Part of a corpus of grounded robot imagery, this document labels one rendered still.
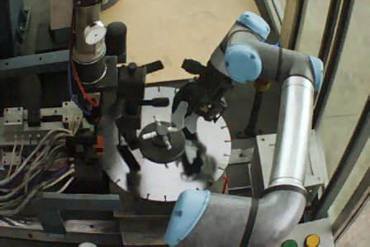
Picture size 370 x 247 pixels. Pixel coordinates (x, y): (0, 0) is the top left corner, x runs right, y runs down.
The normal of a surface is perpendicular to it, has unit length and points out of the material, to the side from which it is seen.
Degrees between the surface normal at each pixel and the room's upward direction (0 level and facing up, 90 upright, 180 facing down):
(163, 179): 0
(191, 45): 0
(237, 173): 0
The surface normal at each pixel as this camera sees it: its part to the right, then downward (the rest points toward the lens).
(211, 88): -0.83, -0.25
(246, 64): -0.15, 0.51
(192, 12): 0.07, -0.59
